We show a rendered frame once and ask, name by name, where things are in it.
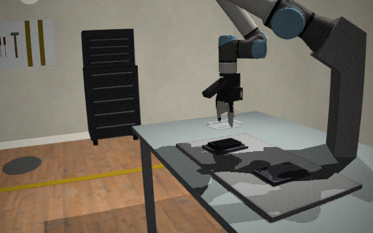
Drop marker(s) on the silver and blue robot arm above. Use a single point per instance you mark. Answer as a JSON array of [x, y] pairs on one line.
[[285, 17]]

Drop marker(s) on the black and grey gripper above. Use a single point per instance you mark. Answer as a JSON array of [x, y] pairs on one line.
[[224, 101]]

